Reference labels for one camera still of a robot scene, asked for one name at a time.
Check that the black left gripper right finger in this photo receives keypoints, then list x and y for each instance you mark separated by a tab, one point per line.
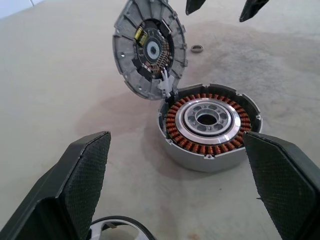
282	180

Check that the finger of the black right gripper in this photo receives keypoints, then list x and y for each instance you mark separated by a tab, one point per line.
252	10
193	6

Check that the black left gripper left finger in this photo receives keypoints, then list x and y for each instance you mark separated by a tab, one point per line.
75	180

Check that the spoked silver motor rotor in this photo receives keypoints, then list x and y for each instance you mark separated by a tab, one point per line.
117	230

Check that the silver motor housing copper windings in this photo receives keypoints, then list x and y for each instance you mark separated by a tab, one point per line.
200	160

